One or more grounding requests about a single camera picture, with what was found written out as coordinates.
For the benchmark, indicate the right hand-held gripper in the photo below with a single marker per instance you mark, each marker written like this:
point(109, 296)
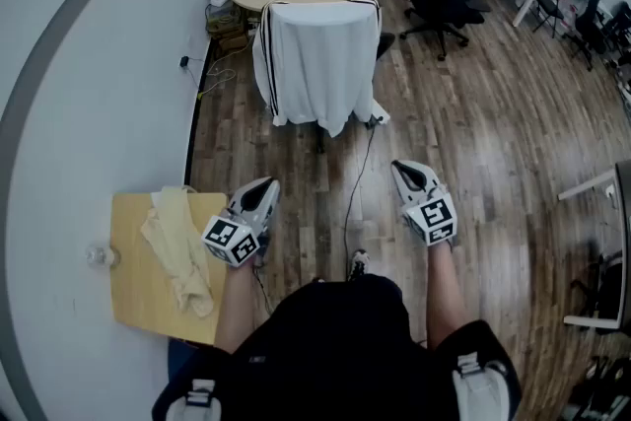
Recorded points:
point(434, 219)

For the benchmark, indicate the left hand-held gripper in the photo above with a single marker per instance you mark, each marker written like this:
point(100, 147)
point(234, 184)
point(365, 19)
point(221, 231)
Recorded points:
point(231, 241)

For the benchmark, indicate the black mesh office chair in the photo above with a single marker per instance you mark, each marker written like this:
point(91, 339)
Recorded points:
point(385, 44)

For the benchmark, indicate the white shirt with black stripes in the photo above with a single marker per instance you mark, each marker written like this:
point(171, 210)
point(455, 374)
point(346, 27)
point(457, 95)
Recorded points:
point(315, 64)

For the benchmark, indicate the person's left forearm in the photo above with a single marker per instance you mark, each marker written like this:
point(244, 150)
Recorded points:
point(236, 305)

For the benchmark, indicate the person's right forearm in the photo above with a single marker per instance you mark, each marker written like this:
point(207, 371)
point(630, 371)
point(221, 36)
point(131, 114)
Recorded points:
point(446, 296)

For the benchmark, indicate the black folding chair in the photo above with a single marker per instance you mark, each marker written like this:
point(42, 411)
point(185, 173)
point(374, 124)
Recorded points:
point(549, 5)

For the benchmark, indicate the black swivel chair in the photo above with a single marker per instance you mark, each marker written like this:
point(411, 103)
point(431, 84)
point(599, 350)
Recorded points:
point(589, 22)
point(621, 29)

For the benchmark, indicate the white power strip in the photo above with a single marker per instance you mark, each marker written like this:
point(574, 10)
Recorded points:
point(378, 111)

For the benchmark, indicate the pale yellow cloth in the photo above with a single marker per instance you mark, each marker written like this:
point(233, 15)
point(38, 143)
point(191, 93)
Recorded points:
point(172, 231)

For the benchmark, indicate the person's right shoe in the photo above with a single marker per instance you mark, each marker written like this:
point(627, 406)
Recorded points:
point(359, 263)

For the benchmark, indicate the small wooden side table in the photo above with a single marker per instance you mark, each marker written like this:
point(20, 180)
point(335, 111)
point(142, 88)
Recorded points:
point(133, 291)

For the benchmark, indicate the black power adapter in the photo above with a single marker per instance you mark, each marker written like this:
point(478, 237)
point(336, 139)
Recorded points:
point(185, 62)

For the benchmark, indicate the clear plastic bottle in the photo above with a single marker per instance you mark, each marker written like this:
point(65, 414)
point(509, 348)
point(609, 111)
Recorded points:
point(103, 256)

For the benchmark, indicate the brown cardboard box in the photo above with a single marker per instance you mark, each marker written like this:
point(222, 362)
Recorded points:
point(229, 37)

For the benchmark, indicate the person's black clothing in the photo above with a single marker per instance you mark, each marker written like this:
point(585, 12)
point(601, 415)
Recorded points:
point(335, 350)

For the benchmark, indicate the blue stool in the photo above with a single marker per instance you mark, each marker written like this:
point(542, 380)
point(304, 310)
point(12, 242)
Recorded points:
point(180, 360)

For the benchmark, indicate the white-framed grey desk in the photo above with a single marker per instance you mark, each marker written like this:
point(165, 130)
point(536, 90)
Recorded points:
point(622, 212)

